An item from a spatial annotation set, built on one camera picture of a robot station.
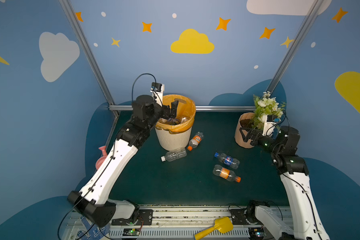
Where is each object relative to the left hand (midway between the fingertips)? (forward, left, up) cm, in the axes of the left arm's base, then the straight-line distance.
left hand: (168, 98), depth 65 cm
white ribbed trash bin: (-1, +1, -31) cm, 31 cm away
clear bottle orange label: (+6, -15, -42) cm, 45 cm away
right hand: (-6, -39, -12) cm, 41 cm away
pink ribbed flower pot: (+17, -50, -33) cm, 62 cm away
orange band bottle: (-17, -32, -41) cm, 55 cm away
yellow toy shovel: (-42, -28, -47) cm, 69 cm away
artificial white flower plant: (+14, -55, -15) cm, 59 cm away
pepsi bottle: (-10, -38, -41) cm, 57 cm away
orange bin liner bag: (+18, -9, -22) cm, 30 cm away
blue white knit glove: (-46, +37, -45) cm, 73 cm away
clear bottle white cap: (-6, -1, -41) cm, 41 cm away
